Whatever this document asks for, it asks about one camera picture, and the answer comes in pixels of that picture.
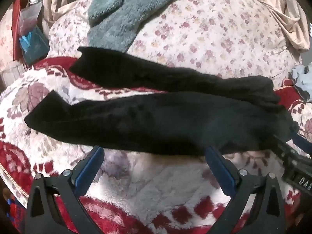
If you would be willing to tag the red hanging bag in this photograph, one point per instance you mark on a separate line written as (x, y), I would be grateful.
(18, 5)

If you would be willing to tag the beige left curtain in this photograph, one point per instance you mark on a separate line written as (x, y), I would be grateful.
(53, 10)

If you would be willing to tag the blue packet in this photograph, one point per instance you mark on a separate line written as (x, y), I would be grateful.
(34, 46)

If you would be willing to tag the light grey cloth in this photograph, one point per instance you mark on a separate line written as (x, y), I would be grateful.
(302, 80)

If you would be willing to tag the red white plush blanket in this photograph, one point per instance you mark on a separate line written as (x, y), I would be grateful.
(132, 192)

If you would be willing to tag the beige curtain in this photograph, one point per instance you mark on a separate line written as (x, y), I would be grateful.
(292, 20)
(53, 10)

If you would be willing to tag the clear plastic bag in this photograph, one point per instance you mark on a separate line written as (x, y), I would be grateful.
(28, 18)

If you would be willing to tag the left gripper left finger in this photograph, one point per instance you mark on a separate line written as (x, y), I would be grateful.
(43, 215)

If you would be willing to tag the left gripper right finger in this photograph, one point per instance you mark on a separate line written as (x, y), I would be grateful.
(267, 214)

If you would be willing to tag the floral quilt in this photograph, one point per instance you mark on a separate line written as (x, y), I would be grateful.
(228, 38)

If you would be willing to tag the grey fleece blanket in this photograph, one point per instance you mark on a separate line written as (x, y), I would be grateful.
(114, 23)

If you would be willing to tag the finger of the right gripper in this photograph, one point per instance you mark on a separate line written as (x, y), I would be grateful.
(302, 143)

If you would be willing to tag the black pants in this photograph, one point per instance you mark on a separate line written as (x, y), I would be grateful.
(187, 113)

